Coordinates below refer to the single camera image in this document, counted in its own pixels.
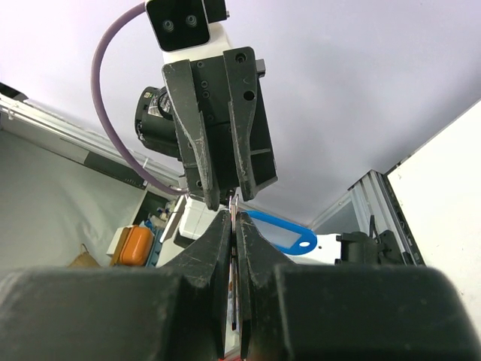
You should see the orange plastic case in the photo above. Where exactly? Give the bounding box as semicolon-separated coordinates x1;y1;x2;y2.
119;226;153;266

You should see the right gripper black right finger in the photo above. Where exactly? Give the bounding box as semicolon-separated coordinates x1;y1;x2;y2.
235;213;480;360

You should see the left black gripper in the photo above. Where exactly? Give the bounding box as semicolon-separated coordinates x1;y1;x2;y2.
162;47;277;211

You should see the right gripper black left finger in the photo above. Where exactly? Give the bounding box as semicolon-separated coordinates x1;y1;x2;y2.
1;211;231;360

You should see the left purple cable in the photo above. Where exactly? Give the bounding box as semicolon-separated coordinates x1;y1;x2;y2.
92;2;189;196

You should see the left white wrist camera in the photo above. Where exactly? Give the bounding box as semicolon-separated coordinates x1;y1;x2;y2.
144;0;232;64

